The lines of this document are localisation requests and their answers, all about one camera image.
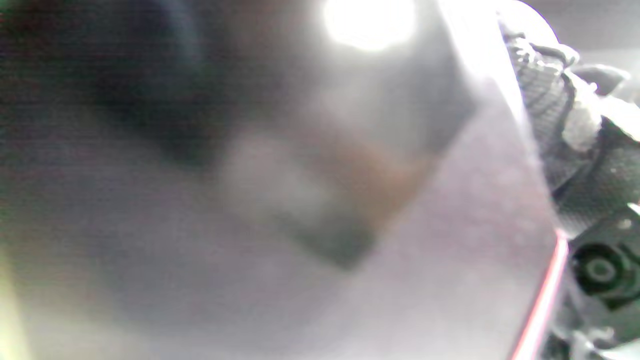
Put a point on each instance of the person's left hand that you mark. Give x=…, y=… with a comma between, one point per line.
x=550, y=100

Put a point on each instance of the black left wrist bracket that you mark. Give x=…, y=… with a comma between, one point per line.
x=600, y=270

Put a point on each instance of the black gift box lid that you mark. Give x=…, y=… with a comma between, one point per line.
x=450, y=275

